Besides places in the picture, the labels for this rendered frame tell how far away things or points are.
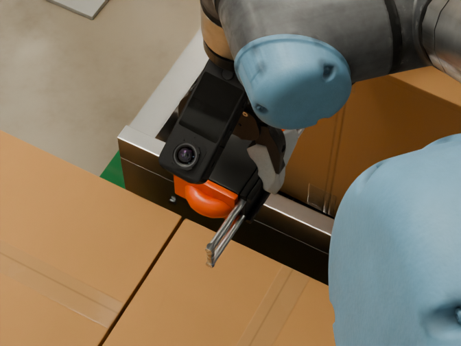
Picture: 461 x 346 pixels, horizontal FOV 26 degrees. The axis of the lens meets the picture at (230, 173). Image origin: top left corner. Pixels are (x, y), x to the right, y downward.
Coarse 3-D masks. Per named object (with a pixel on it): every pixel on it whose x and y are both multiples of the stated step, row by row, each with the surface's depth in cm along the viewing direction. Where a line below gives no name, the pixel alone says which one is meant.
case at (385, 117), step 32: (352, 96) 134; (384, 96) 131; (416, 96) 127; (448, 96) 125; (320, 128) 144; (352, 128) 140; (384, 128) 136; (416, 128) 132; (448, 128) 129; (320, 160) 150; (352, 160) 146; (288, 192) 163; (320, 192) 158
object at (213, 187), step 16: (240, 144) 103; (224, 160) 102; (240, 160) 102; (176, 176) 102; (224, 176) 101; (240, 176) 101; (176, 192) 105; (208, 192) 101; (224, 192) 100; (240, 192) 100
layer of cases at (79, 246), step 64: (0, 192) 165; (64, 192) 165; (128, 192) 165; (0, 256) 159; (64, 256) 159; (128, 256) 159; (192, 256) 159; (256, 256) 159; (0, 320) 153; (64, 320) 153; (128, 320) 153; (192, 320) 153; (256, 320) 153; (320, 320) 153
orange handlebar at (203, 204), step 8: (192, 192) 102; (200, 192) 101; (192, 200) 101; (200, 200) 101; (208, 200) 101; (216, 200) 101; (192, 208) 102; (200, 208) 101; (208, 208) 101; (216, 208) 101; (224, 208) 101; (208, 216) 101; (216, 216) 101; (224, 216) 102
